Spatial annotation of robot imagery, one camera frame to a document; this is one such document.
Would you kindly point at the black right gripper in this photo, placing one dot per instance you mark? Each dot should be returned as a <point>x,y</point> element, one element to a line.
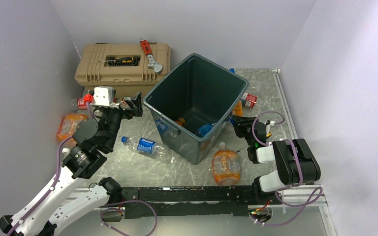
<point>241,123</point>

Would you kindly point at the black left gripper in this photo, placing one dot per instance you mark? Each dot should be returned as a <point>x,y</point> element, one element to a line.
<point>135,104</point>

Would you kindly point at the clear bottle light blue label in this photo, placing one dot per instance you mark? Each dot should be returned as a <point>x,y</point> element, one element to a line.
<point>204,130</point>

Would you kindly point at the small orange juice bottle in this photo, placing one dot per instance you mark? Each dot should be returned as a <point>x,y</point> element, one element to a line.
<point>181,121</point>

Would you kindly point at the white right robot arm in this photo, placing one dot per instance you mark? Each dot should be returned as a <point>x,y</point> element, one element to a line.
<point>294,160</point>

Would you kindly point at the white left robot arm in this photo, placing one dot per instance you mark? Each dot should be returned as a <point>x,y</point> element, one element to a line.
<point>48,213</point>

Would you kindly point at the dark green plastic bin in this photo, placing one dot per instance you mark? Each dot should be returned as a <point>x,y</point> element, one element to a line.
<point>201,92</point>

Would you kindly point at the tan plastic toolbox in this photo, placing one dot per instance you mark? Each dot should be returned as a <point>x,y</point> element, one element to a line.
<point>126,78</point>

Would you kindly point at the large orange bottle front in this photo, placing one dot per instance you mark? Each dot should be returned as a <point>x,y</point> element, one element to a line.
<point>226,169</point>

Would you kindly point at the clear Pepsi bottle blue label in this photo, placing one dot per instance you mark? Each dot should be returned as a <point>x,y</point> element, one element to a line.
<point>145,146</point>

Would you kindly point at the black yellow screwdriver in toolbox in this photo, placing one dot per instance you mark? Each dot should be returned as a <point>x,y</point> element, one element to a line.
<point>119,60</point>

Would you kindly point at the clear bottle red label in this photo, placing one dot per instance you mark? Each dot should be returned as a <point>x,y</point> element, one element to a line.
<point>81,103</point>

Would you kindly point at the crushed orange bottle left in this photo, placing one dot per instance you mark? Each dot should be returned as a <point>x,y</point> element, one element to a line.
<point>68,125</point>

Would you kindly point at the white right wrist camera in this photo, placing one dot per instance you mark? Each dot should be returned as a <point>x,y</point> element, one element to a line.
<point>269,124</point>

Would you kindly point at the red handled adjustable wrench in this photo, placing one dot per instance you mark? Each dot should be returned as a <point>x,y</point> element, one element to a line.
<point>152,63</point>

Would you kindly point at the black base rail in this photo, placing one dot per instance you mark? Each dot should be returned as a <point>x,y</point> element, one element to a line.
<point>185,201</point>

